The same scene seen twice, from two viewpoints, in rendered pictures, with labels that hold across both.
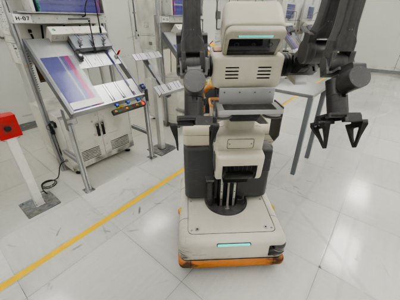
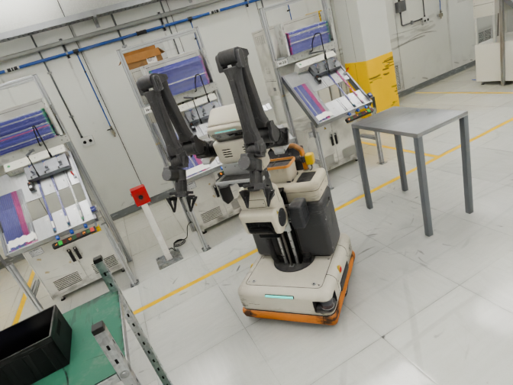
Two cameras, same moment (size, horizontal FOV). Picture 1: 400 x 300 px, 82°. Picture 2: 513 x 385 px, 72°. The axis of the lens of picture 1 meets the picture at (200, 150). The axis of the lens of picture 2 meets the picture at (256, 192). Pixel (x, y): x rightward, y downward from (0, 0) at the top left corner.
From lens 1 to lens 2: 1.33 m
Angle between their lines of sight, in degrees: 31
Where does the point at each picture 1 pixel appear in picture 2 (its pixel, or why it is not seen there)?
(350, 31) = (247, 131)
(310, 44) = not seen: hidden behind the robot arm
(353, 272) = (421, 347)
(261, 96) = not seen: hidden behind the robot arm
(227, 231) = (277, 285)
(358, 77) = (243, 163)
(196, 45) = (173, 152)
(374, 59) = not seen: outside the picture
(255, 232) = (300, 287)
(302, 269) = (361, 336)
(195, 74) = (166, 170)
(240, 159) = (255, 217)
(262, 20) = (226, 121)
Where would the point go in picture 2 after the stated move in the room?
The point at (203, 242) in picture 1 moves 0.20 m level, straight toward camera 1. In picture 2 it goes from (253, 292) to (238, 315)
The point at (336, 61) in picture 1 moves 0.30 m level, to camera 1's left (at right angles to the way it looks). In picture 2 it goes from (248, 149) to (195, 156)
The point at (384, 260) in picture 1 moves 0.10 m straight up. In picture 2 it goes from (475, 343) to (473, 328)
